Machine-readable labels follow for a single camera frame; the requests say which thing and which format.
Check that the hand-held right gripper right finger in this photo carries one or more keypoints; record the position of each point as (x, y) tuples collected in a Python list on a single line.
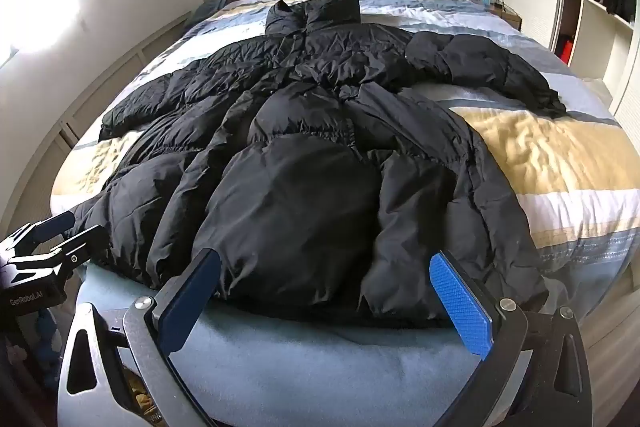
[(462, 307)]

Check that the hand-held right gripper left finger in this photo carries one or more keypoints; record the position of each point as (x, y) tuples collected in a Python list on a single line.
[(190, 302)]

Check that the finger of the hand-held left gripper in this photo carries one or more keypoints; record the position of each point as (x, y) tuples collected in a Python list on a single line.
[(82, 247), (50, 225)]

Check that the black puffer jacket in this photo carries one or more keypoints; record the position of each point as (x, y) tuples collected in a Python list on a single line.
[(300, 187)]

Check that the bed with striped blanket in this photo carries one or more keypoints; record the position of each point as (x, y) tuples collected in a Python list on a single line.
[(540, 147)]

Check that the dark blue cloth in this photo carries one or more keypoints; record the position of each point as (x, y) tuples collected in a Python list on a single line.
[(210, 9)]

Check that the red item in wardrobe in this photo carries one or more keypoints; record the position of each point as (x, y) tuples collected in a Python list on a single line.
[(567, 49)]

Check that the wooden nightstand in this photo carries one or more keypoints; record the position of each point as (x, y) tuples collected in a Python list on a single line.
[(507, 14)]

